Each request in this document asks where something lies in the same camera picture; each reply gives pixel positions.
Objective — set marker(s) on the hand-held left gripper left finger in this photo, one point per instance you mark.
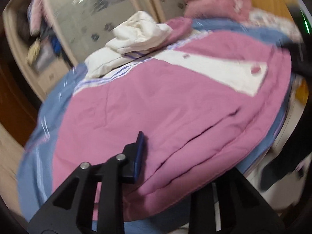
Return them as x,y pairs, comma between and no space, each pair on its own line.
139,156

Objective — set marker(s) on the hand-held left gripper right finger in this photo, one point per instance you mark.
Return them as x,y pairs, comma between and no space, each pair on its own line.
202,208

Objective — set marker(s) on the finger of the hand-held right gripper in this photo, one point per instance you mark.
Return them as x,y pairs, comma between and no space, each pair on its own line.
290,45

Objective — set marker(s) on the pink and white jacket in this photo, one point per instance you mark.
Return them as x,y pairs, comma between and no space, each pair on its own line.
158,102

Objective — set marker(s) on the person's dark clothing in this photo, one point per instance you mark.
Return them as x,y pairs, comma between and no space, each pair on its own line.
277,173

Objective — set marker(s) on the blue plaid bed sheet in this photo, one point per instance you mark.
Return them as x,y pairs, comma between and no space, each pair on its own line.
36,175

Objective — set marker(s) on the brown wooden door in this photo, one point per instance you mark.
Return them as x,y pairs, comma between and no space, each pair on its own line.
17,107

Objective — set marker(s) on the blue cloth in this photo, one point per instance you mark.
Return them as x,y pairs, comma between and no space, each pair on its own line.
55,45

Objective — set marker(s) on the beige cloth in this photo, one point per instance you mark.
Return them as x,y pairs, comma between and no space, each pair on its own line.
33,51

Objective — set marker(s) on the cream wardrobe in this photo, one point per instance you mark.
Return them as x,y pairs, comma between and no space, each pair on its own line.
14,53

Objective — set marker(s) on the dark brown jacket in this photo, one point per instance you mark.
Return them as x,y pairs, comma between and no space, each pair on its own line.
23,24

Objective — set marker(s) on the pink puffer jacket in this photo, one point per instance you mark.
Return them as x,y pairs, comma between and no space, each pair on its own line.
36,12

